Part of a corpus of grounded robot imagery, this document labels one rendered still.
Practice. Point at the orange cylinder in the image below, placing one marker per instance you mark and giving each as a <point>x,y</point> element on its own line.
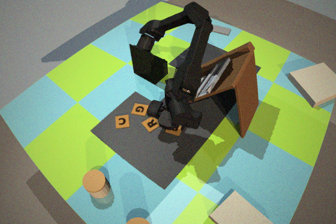
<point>138,220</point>
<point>95,182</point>

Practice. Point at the brown letter tile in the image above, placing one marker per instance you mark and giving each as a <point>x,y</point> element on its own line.
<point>151,124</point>
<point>122,121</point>
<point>139,109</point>
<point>175,131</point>

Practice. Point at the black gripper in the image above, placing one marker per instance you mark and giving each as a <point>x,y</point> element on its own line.
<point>155,109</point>

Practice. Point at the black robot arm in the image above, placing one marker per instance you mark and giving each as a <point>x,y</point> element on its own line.
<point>189,73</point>

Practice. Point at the grey flat rectangular tile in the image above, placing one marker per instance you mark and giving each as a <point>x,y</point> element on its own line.
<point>221,30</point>

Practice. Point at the beige flat square slab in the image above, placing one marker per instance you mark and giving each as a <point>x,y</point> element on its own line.
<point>316,83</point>

